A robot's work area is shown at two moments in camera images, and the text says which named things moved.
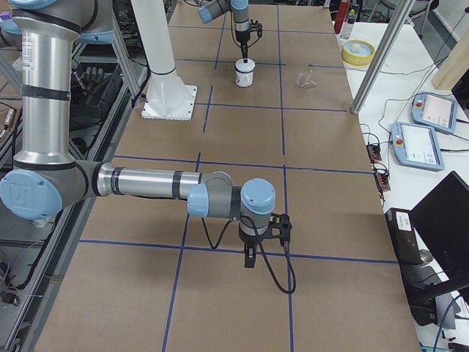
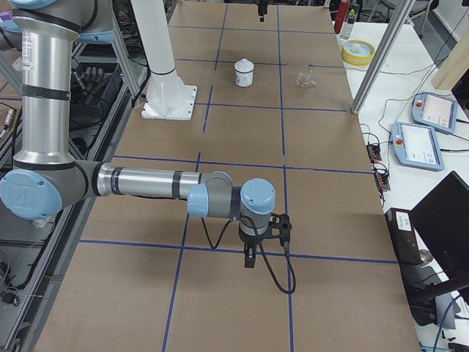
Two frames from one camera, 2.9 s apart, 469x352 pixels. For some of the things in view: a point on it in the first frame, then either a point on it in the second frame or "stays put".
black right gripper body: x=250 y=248 stays put
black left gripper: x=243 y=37 -> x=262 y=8
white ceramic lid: x=245 y=67 stays put
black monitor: x=441 y=221 stays put
